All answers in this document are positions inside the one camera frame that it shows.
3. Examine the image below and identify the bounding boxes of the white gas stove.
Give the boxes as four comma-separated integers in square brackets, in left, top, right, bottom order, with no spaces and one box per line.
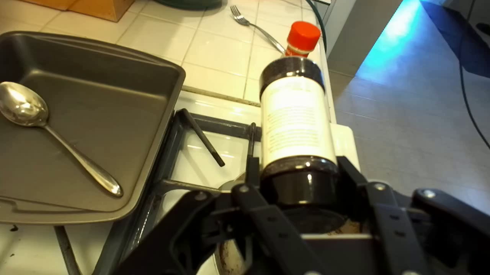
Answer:
[0,84,361,275]

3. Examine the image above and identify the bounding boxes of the silver spoon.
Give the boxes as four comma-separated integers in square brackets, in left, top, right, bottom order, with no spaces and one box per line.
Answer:
[0,81,124,197]

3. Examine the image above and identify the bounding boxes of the silver fork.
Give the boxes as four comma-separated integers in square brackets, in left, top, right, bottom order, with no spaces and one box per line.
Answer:
[229,4,284,53]

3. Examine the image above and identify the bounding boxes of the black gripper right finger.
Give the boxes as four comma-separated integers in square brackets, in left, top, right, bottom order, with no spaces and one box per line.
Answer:
[336,156,367,197]

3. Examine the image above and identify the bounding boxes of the orange capped spice bottle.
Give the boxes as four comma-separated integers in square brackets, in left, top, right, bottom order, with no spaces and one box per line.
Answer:
[284,21,321,56]

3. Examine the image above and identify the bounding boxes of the wooden knife block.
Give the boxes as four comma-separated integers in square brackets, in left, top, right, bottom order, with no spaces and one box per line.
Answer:
[23,0,134,21]

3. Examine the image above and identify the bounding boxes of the dark baking tray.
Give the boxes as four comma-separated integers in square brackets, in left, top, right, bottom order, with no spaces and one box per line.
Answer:
[0,30,185,224]

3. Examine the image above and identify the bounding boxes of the dark green pot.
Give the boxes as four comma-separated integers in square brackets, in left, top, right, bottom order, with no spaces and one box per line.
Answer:
[154,0,223,10]

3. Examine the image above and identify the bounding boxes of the right black burner grate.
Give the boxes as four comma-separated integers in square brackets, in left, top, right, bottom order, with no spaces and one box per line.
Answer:
[91,110,260,275]

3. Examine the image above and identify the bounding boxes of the black cable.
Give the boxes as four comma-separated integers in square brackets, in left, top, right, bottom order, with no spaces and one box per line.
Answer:
[456,29,490,151]

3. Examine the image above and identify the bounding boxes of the dark jar with white label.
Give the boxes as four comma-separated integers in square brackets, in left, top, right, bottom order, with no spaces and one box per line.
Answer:
[260,56,344,233]

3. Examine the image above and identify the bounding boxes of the small metal saucepan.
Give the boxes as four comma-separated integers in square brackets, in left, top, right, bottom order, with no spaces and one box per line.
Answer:
[214,237,254,275]

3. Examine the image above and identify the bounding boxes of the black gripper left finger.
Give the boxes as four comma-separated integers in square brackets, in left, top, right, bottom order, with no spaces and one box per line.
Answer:
[245,123,258,188]

